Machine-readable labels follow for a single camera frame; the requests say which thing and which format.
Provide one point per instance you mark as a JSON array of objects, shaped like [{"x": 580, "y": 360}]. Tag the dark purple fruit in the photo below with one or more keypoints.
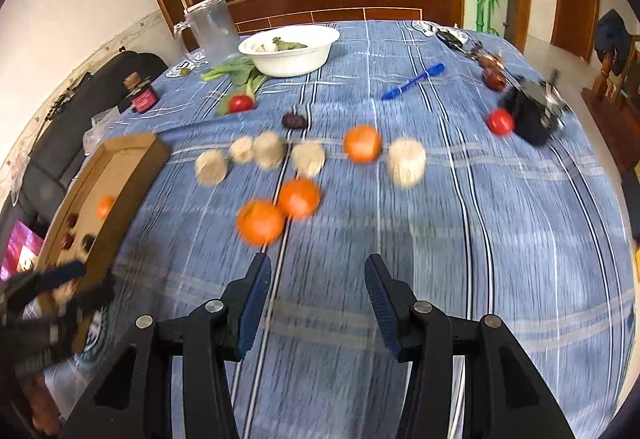
[
  {"x": 88, "y": 243},
  {"x": 294, "y": 120}
]

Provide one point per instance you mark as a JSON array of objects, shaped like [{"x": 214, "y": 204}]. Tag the dark red jar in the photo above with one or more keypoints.
[{"x": 141, "y": 96}]

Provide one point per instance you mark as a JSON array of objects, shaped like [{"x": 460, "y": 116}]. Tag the large red tomato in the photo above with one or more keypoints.
[{"x": 500, "y": 121}]

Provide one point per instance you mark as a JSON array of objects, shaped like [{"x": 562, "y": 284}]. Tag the blue pen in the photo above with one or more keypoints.
[{"x": 412, "y": 81}]

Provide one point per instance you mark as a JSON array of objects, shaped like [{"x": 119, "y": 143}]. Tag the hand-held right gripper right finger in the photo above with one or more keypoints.
[{"x": 382, "y": 304}]

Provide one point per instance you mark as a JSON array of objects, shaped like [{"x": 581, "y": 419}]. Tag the white enamel basin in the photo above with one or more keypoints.
[{"x": 295, "y": 61}]

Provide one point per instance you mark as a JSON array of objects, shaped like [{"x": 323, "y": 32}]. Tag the black pot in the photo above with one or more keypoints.
[{"x": 535, "y": 119}]

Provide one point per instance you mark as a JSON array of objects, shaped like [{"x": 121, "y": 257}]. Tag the pink printed packet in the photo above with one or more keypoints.
[{"x": 17, "y": 249}]

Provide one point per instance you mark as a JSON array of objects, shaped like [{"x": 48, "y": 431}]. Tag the bunch of keys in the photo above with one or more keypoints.
[{"x": 455, "y": 36}]

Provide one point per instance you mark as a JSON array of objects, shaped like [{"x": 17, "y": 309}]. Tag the wooden stair railing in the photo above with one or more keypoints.
[{"x": 615, "y": 104}]

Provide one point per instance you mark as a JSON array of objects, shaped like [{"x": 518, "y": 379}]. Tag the cardboard box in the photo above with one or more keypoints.
[{"x": 125, "y": 154}]

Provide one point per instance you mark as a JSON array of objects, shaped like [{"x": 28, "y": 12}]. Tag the dark red fruits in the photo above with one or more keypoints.
[{"x": 495, "y": 79}]

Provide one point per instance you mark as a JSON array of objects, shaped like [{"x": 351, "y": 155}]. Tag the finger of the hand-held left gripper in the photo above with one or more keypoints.
[
  {"x": 95, "y": 295},
  {"x": 57, "y": 274}
]

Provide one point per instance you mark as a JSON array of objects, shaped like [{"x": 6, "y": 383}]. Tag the black leather chair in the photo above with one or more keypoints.
[{"x": 115, "y": 74}]

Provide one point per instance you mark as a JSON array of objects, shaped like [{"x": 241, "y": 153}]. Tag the orange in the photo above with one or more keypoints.
[
  {"x": 260, "y": 221},
  {"x": 362, "y": 144},
  {"x": 299, "y": 198},
  {"x": 105, "y": 207}
]

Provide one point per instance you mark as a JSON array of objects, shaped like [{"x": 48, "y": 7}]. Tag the clear plastic bag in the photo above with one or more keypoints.
[{"x": 97, "y": 129}]

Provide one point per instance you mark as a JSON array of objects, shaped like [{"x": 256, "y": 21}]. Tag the large peeled sugarcane piece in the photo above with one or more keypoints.
[{"x": 406, "y": 162}]

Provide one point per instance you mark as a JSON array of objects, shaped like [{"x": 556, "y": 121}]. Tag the clear plastic pitcher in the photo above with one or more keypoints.
[{"x": 212, "y": 29}]

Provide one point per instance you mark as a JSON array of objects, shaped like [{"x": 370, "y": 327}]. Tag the green leaf vegetable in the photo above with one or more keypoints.
[
  {"x": 235, "y": 74},
  {"x": 287, "y": 44}
]

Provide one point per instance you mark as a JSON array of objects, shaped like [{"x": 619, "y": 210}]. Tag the red date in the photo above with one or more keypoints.
[
  {"x": 65, "y": 241},
  {"x": 72, "y": 220}
]

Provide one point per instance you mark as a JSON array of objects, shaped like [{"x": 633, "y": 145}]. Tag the brown wooden door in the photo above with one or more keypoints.
[{"x": 575, "y": 4}]

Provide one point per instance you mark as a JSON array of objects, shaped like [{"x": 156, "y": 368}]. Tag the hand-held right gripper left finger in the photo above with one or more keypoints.
[{"x": 255, "y": 304}]

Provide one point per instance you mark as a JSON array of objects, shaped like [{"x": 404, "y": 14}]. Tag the small peeled sugarcane piece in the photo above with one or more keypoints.
[{"x": 241, "y": 150}]

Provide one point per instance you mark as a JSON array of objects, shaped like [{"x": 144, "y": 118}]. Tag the dark jacket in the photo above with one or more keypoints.
[{"x": 612, "y": 39}]

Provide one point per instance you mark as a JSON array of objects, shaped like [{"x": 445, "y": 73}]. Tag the small red tomato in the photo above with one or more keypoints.
[{"x": 240, "y": 103}]

